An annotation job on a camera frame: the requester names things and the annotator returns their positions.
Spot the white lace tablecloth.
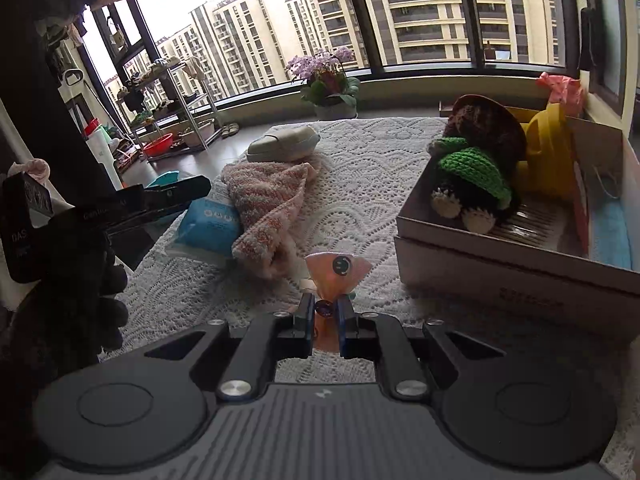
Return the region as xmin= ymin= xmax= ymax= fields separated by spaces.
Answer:
xmin=97 ymin=117 xmax=640 ymax=461

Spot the white plastic bottle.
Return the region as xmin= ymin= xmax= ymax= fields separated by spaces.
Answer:
xmin=85 ymin=125 xmax=121 ymax=188

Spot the potted pink orchid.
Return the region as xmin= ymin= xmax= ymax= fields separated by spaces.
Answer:
xmin=285 ymin=46 xmax=361 ymax=121

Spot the person's left forearm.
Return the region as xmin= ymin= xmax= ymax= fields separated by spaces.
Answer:
xmin=0 ymin=280 xmax=101 ymax=461

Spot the yellow plastic toy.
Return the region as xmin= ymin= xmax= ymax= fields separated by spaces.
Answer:
xmin=510 ymin=102 xmax=576 ymax=198

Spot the brown knitted hat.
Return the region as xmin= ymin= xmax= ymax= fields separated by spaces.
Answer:
xmin=446 ymin=94 xmax=528 ymax=181

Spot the red plastic basin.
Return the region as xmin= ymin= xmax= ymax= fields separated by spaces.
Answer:
xmin=142 ymin=133 xmax=174 ymax=157

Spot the dark hanging cloth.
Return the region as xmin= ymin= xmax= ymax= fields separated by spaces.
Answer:
xmin=579 ymin=7 xmax=598 ymax=71

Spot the pink striped fluffy towel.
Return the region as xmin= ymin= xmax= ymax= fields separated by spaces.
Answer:
xmin=220 ymin=155 xmax=321 ymax=281

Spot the pink cloth bag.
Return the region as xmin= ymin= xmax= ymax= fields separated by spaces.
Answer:
xmin=536 ymin=72 xmax=586 ymax=118

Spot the person's left hand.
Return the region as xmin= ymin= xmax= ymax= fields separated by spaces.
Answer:
xmin=92 ymin=247 xmax=130 ymax=356

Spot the pink smiley gift bag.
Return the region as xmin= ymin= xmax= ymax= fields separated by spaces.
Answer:
xmin=302 ymin=252 xmax=372 ymax=353

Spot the blue wet wipe packet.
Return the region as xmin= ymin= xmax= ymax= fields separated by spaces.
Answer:
xmin=167 ymin=196 xmax=246 ymax=261

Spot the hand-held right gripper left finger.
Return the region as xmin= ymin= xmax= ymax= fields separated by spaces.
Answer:
xmin=142 ymin=294 xmax=317 ymax=402

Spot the blue face mask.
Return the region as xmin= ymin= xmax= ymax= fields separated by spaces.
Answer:
xmin=587 ymin=160 xmax=633 ymax=266

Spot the metal shelf rack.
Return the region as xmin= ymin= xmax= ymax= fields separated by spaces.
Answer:
xmin=112 ymin=57 xmax=226 ymax=161

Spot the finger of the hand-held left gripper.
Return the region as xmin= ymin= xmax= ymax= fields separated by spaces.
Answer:
xmin=102 ymin=175 xmax=212 ymax=234

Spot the pink cardboard box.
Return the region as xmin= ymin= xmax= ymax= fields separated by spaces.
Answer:
xmin=395 ymin=105 xmax=640 ymax=296

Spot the red packet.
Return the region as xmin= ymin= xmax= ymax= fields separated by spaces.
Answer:
xmin=572 ymin=160 xmax=591 ymax=256

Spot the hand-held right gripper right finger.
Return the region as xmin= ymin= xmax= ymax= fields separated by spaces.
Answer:
xmin=336 ymin=296 xmax=506 ymax=401

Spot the green crochet doll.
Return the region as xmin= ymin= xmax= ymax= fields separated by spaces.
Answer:
xmin=426 ymin=136 xmax=521 ymax=235

